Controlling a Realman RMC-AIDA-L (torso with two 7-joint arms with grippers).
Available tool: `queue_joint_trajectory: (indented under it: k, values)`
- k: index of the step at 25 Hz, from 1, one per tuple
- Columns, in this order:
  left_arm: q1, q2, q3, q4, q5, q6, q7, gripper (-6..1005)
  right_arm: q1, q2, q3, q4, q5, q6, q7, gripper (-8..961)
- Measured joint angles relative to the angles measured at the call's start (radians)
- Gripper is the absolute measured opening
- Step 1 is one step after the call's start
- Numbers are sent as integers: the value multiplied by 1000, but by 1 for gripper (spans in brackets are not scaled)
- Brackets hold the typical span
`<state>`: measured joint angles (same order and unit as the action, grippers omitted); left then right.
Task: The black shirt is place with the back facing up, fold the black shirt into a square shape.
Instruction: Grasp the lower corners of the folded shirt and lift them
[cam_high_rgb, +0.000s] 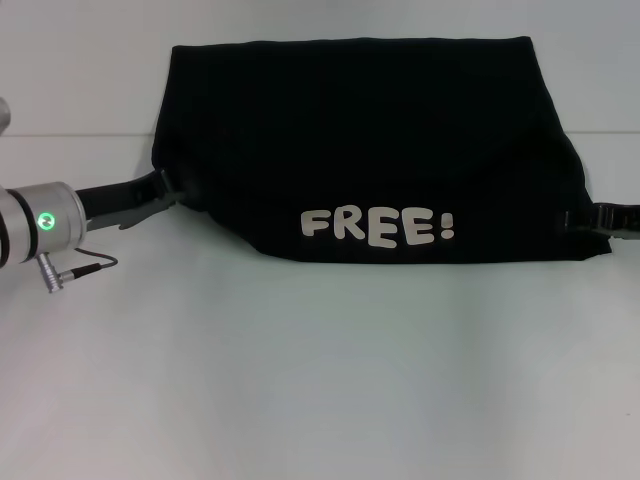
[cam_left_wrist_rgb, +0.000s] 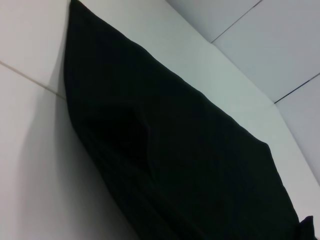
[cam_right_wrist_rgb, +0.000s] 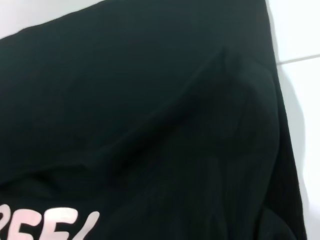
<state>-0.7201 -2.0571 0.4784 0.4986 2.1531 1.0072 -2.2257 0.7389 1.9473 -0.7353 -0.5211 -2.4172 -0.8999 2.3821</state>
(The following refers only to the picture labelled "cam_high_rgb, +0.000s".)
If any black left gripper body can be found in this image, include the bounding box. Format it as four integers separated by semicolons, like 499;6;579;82
73;172;165;232

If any black t-shirt with FREE print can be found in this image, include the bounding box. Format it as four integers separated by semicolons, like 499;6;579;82
151;34;614;264

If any left gripper cable with plug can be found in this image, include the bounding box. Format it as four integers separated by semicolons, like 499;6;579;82
37;247;120;296

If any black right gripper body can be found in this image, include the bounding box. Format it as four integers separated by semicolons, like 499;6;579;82
594;201;640;241

